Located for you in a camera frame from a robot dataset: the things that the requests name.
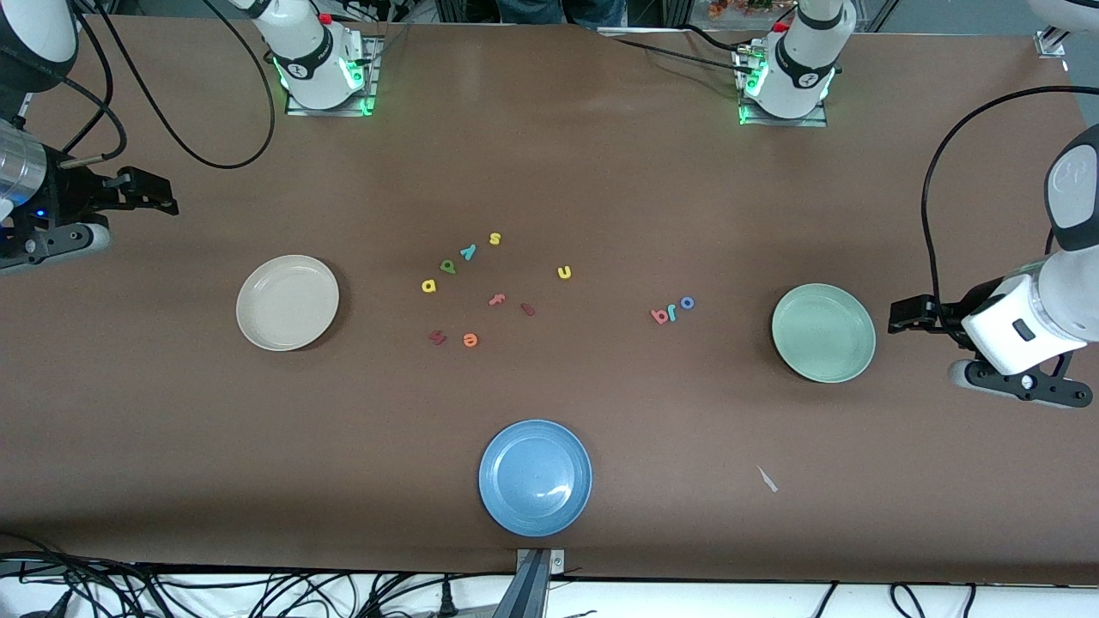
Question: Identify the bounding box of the green plate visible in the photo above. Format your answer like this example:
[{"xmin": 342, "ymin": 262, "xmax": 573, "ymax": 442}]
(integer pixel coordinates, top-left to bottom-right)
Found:
[{"xmin": 770, "ymin": 282, "xmax": 877, "ymax": 385}]

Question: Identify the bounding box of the beige plate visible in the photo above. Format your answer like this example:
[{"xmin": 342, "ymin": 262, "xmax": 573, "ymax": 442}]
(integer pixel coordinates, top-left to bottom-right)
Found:
[{"xmin": 235, "ymin": 254, "xmax": 341, "ymax": 353}]

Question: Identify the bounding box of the brown table cover sheet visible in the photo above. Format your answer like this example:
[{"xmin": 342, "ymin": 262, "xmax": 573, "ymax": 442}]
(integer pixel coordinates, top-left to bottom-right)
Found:
[{"xmin": 0, "ymin": 13, "xmax": 1099, "ymax": 586}]

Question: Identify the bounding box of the blue plate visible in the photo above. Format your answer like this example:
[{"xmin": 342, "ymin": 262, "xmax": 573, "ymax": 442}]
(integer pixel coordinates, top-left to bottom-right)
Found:
[{"xmin": 477, "ymin": 419, "xmax": 593, "ymax": 538}]

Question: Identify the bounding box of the person in blue jeans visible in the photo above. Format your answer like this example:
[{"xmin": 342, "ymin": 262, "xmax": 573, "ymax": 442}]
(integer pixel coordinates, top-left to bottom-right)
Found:
[{"xmin": 498, "ymin": 0, "xmax": 628, "ymax": 27}]

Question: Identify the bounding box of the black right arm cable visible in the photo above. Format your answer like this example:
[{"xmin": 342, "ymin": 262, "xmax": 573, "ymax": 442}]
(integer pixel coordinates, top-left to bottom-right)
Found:
[{"xmin": 52, "ymin": 0, "xmax": 277, "ymax": 170}]

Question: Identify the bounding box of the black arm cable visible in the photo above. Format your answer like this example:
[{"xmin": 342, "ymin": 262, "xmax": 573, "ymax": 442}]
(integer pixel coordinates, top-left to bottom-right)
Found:
[
  {"xmin": 920, "ymin": 83, "xmax": 1099, "ymax": 312},
  {"xmin": 52, "ymin": 0, "xmax": 277, "ymax": 170}
]

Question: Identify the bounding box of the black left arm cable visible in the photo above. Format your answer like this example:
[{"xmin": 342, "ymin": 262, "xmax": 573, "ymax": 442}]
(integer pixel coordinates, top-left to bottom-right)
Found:
[{"xmin": 920, "ymin": 83, "xmax": 1099, "ymax": 312}]

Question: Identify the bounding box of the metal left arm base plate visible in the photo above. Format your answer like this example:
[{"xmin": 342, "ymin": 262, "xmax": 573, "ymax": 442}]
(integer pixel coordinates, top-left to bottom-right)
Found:
[{"xmin": 736, "ymin": 43, "xmax": 829, "ymax": 129}]

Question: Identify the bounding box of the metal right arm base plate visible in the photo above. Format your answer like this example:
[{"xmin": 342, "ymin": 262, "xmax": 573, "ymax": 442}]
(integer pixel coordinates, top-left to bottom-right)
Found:
[{"xmin": 285, "ymin": 34, "xmax": 380, "ymax": 118}]

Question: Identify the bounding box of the black base cable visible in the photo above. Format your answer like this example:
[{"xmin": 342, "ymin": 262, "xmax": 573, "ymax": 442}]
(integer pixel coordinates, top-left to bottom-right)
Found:
[{"xmin": 601, "ymin": 24, "xmax": 756, "ymax": 76}]

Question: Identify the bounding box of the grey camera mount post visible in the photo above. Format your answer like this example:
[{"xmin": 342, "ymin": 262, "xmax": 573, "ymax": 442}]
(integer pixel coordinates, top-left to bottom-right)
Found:
[{"xmin": 494, "ymin": 548, "xmax": 568, "ymax": 618}]

